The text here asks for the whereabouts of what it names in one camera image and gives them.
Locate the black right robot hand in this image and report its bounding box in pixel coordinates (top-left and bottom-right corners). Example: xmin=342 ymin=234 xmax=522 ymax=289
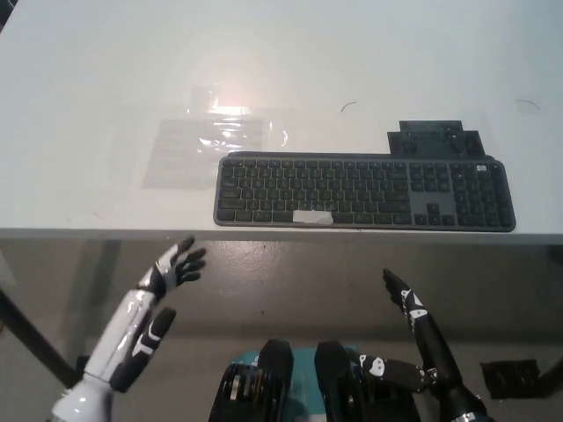
xmin=356 ymin=268 xmax=486 ymax=410

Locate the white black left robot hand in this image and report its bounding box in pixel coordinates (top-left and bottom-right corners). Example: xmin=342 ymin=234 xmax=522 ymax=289
xmin=84 ymin=236 xmax=208 ymax=394

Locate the dark grey full-size keyboard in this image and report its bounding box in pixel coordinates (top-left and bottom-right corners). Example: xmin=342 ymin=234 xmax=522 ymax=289
xmin=213 ymin=150 xmax=517 ymax=233

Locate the black floor anchor plate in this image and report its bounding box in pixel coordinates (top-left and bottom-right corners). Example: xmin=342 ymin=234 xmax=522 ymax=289
xmin=73 ymin=353 xmax=91 ymax=384
xmin=479 ymin=359 xmax=542 ymax=401

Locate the black table leg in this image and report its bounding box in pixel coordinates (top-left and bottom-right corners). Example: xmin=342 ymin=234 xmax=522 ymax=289
xmin=537 ymin=345 xmax=563 ymax=397
xmin=0 ymin=285 xmax=81 ymax=393

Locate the white tape strip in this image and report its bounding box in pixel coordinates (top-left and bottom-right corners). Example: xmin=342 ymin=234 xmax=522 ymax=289
xmin=292 ymin=210 xmax=333 ymax=225

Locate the clear plastic sheet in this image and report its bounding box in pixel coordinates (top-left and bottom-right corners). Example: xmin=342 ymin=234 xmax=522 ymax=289
xmin=142 ymin=86 xmax=296 ymax=193

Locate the black stepped mounting plate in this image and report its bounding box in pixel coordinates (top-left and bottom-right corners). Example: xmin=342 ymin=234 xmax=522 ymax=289
xmin=386 ymin=120 xmax=486 ymax=157

